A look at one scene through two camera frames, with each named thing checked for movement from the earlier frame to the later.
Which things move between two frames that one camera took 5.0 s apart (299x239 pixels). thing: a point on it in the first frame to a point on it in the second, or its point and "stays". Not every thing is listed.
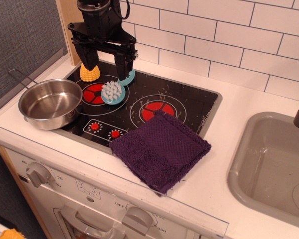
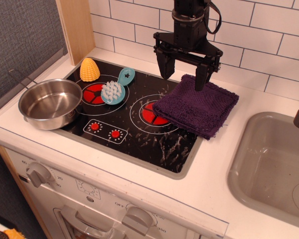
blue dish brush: [113, 92] stays
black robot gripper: [101, 25] to [190, 40]
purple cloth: [160, 153] to [204, 112]
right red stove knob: [115, 134] stays
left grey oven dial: [38, 174] stays
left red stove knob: [94, 127] stays
